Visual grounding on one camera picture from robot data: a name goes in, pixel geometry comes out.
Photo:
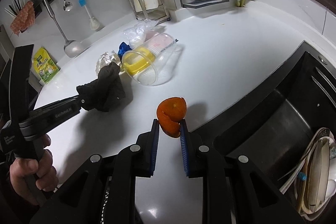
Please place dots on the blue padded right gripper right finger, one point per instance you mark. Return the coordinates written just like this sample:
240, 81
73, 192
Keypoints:
234, 190

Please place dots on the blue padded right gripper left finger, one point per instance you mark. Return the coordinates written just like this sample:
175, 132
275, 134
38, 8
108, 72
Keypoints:
102, 189

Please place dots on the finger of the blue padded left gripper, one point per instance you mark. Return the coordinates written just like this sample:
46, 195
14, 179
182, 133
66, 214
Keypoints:
60, 103

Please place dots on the dark grey cloth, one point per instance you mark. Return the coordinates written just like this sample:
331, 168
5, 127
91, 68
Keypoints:
105, 92

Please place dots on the blue plastic ribbon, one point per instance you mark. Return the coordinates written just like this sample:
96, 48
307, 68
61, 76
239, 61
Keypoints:
123, 48

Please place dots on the clear plastic cup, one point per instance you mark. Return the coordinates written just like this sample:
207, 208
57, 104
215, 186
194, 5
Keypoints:
143, 66

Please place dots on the clear plastic bag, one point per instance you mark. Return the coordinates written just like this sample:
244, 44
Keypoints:
140, 32

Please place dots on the orange peel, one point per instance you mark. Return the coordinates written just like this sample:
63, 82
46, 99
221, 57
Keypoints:
170, 113

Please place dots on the black kitchen sink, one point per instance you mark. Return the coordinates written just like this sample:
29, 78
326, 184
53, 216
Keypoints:
274, 123

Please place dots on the person's left hand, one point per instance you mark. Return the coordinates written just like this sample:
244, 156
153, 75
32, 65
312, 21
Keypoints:
24, 168

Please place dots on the yellow green seasoning pouch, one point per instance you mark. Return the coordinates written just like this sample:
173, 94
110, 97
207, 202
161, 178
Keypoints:
44, 66

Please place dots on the steel ladle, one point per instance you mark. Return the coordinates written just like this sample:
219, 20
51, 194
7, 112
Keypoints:
72, 48

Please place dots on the blue white bottle brush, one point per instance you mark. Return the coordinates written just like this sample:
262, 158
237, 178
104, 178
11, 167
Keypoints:
94, 23

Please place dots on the dirty dishes in sink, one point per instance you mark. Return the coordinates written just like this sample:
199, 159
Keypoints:
311, 181

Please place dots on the small steel spoon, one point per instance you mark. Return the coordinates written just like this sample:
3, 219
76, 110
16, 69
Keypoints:
67, 6

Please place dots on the orange patterned dish cloth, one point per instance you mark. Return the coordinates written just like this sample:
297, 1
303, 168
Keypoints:
24, 19

